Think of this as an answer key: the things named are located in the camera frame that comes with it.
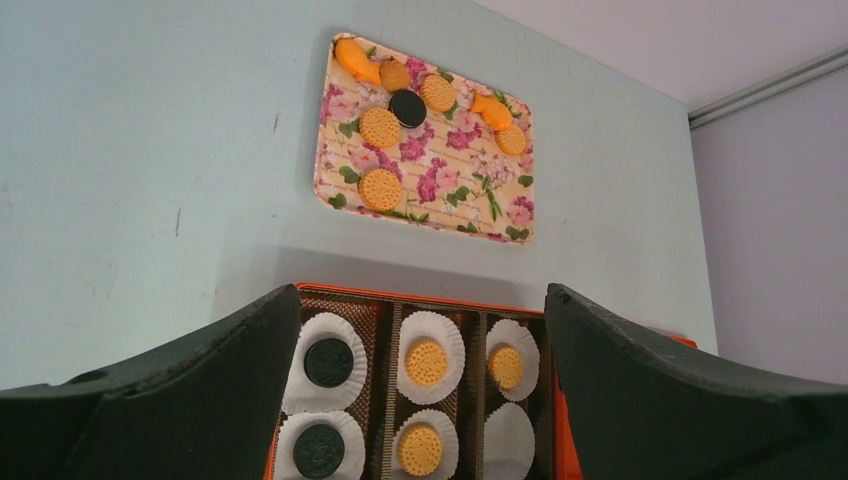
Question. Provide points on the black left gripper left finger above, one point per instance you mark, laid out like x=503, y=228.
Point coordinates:
x=203, y=406

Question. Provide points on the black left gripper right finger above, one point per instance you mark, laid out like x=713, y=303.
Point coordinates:
x=642, y=405

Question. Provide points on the black sandwich cookie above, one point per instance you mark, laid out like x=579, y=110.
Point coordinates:
x=328, y=362
x=409, y=108
x=318, y=451

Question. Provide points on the round yellow biscuit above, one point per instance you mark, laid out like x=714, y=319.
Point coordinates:
x=380, y=190
x=426, y=363
x=512, y=140
x=420, y=450
x=437, y=93
x=506, y=367
x=379, y=127

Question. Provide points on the white paper cup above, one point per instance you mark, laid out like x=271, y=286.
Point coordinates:
x=301, y=395
x=430, y=325
x=509, y=444
x=445, y=428
x=510, y=332
x=352, y=465

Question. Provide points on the orange cookie box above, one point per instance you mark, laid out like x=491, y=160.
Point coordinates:
x=381, y=408

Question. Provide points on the round yellow biscuit bottom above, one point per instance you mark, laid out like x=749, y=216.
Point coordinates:
x=380, y=190

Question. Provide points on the orange fish cookie right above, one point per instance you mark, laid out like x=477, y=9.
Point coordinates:
x=493, y=113

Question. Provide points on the orange fish cookie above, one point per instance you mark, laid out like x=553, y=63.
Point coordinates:
x=353, y=59
x=493, y=113

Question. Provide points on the floral serving tray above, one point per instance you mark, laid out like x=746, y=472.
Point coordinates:
x=453, y=175

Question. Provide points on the black sandwich cookie on tray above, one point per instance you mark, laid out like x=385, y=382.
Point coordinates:
x=409, y=108

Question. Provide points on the round yellow biscuit top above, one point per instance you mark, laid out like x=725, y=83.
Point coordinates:
x=437, y=93

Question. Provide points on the brown round cookie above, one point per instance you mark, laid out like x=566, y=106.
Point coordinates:
x=394, y=75

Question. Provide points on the orange fish cookie left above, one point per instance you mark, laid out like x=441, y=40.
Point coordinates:
x=353, y=59

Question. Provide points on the aluminium frame post right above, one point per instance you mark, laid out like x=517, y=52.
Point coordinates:
x=812, y=70

